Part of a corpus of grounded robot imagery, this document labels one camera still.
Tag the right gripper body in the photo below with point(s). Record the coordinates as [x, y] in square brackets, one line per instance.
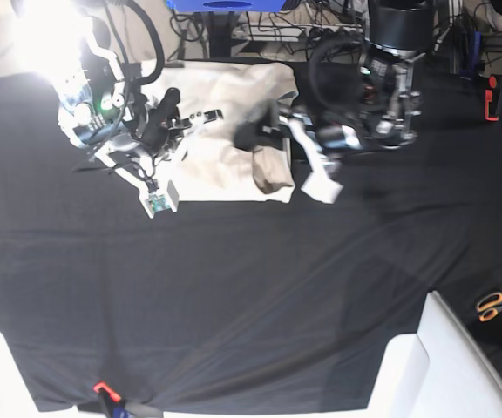
[146, 160]

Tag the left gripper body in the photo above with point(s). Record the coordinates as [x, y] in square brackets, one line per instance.
[324, 150]

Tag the white T-shirt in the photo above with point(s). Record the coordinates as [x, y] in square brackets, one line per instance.
[213, 169]

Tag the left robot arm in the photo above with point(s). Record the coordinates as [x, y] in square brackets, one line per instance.
[378, 116]

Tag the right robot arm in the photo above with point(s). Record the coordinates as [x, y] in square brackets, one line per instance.
[103, 104]

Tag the blue plastic box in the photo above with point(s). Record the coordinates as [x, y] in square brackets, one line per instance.
[226, 5]

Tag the black table cloth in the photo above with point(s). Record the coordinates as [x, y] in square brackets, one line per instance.
[241, 308]

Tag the red black tool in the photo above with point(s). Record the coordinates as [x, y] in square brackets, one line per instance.
[493, 98]

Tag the red clip on cloth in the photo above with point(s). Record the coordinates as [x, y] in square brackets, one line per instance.
[102, 388]

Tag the white chair right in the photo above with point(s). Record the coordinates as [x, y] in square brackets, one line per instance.
[438, 371]

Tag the orange handled scissors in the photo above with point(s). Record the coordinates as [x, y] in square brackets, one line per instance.
[489, 307]

